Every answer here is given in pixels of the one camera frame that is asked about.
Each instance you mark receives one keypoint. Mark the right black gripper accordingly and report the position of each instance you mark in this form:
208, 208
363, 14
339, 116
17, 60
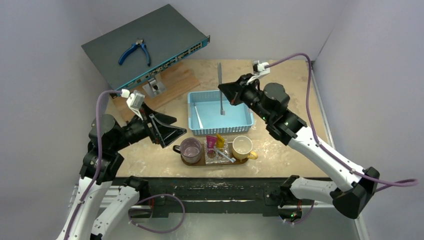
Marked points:
242, 91

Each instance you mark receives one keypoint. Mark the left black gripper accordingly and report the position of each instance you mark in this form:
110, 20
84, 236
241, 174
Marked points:
158, 132

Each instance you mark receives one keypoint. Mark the purple translucent cup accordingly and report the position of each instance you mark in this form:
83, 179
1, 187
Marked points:
189, 149

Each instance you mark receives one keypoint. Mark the light blue plastic basket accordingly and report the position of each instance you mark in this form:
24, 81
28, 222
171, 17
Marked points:
237, 119

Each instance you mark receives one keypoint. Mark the yellow toothpaste tube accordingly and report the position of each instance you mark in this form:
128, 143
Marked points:
220, 142

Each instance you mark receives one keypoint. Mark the clear glass toothbrush holder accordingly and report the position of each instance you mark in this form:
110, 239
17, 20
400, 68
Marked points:
213, 158

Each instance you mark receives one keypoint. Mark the yellow mug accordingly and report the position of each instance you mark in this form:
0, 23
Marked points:
242, 148

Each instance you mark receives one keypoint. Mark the dark wooden oval tray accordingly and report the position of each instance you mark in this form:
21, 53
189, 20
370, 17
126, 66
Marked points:
201, 162

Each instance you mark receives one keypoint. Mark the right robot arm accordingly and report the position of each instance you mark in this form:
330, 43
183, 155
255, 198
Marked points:
351, 186

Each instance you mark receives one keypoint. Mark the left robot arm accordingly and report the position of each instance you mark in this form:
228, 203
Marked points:
101, 164

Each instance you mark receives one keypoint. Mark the wooden base board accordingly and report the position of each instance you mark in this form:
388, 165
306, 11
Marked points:
178, 80

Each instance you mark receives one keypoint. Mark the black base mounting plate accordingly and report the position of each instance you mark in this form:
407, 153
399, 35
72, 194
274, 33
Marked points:
269, 197

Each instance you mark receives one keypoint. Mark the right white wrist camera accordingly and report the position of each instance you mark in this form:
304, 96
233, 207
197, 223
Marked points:
260, 69

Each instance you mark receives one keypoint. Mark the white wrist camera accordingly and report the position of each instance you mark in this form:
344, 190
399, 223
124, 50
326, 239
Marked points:
260, 69
135, 101

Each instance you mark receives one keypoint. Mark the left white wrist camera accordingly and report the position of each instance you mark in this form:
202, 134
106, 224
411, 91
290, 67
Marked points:
135, 101

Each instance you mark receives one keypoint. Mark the metal stand bracket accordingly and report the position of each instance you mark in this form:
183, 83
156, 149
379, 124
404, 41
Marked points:
154, 86

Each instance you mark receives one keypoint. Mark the grey network switch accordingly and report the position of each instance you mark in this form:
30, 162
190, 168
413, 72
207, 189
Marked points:
135, 52

